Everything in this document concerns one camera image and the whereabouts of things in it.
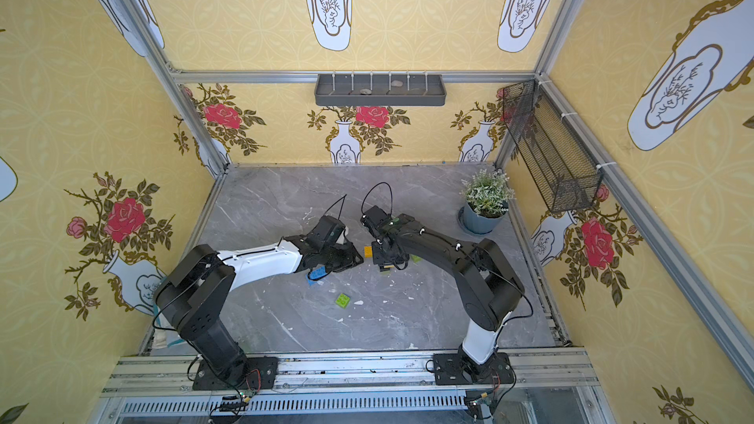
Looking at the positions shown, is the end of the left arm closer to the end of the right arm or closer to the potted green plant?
the end of the right arm

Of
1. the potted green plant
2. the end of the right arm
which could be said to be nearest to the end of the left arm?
the end of the right arm

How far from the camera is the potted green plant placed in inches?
35.3
